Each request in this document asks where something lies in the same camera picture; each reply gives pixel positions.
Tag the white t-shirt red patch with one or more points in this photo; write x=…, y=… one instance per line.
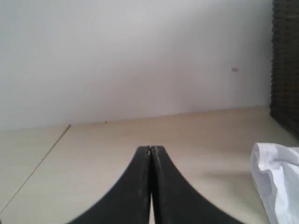
x=275, y=172

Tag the dark brown wicker basket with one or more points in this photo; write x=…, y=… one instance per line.
x=284, y=106

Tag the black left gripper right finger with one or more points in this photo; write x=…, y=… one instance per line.
x=175, y=201

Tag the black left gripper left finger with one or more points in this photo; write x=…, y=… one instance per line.
x=128, y=201

